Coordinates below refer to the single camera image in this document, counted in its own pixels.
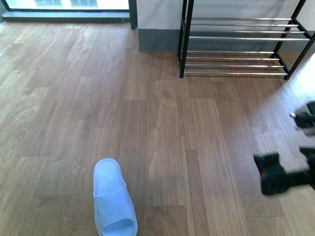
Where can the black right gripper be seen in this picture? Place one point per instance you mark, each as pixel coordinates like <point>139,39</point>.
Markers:
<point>273,177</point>

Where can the light blue slipper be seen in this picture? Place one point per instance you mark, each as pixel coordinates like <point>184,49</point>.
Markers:
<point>114,212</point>

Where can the black metal shoe rack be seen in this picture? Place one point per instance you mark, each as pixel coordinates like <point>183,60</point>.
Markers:
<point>227,40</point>

